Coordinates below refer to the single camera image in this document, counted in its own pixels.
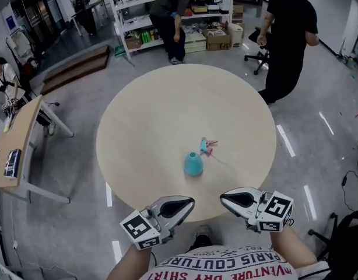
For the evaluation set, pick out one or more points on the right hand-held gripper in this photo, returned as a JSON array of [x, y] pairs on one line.
[[273, 211]]

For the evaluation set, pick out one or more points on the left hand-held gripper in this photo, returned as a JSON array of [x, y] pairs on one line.
[[141, 229]]

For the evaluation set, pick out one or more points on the teal and pink spray nozzle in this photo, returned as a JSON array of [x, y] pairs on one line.
[[206, 147]]

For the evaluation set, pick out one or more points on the person's left forearm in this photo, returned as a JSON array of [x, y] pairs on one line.
[[129, 264]]

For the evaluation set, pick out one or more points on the person's right forearm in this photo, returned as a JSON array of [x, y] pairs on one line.
[[292, 249]]

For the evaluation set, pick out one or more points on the person's leg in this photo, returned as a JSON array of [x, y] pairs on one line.
[[200, 238]]

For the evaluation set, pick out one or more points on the person's white printed shirt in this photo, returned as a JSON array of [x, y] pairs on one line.
[[225, 265]]

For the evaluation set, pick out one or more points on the black swivel chair with bag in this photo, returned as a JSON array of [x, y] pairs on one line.
[[351, 238]]

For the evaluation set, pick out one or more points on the large cardboard box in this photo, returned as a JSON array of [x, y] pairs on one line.
[[218, 41]]

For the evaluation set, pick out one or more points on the black office chair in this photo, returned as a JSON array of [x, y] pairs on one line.
[[256, 38]]

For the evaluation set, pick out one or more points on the pale green stacked trays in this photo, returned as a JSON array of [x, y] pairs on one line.
[[195, 44]]

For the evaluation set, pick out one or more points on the white bin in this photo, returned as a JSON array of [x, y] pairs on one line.
[[235, 35]]

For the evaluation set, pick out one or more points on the dark blue box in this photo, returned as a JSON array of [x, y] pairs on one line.
[[12, 163]]

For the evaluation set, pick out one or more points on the wooden step platform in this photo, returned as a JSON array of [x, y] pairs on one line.
[[77, 69]]

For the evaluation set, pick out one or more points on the small cardboard box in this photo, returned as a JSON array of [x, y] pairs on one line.
[[133, 43]]

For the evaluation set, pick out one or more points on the rectangular wooden desk white legs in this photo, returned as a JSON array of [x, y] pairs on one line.
[[15, 144]]

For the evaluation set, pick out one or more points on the white paper sheet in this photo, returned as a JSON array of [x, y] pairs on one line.
[[8, 122]]

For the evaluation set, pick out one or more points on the white shelf unit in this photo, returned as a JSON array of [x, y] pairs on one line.
[[132, 22]]

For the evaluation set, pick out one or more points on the blue poster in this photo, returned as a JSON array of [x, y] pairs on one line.
[[11, 22]]

